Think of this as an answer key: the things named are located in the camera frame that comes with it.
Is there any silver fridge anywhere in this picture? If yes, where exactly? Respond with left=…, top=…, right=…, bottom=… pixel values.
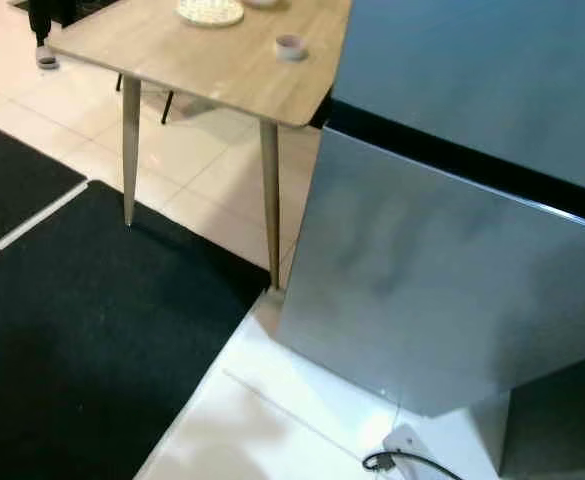
left=277, top=0, right=585, bottom=480

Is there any black floor mat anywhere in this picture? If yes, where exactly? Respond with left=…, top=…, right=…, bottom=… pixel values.
left=0, top=118, right=88, bottom=259
left=0, top=180, right=270, bottom=480

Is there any person leg with slipper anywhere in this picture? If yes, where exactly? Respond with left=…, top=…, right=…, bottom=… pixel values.
left=25, top=0, right=68, bottom=71

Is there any black chair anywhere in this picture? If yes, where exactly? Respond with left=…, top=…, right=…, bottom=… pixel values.
left=115, top=72, right=175, bottom=126

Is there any light wooden table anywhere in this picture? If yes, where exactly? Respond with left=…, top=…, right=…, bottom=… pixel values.
left=47, top=0, right=353, bottom=291

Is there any floral pattern plate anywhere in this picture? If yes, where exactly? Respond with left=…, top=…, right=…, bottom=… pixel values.
left=175, top=0, right=246, bottom=28

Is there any beige tape roll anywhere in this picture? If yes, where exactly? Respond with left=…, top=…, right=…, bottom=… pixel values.
left=275, top=34, right=309, bottom=62

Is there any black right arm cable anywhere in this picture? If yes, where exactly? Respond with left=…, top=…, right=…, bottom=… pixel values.
left=362, top=450, right=468, bottom=480

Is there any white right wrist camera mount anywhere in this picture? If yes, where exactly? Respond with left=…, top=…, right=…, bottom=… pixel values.
left=382, top=423, right=458, bottom=480

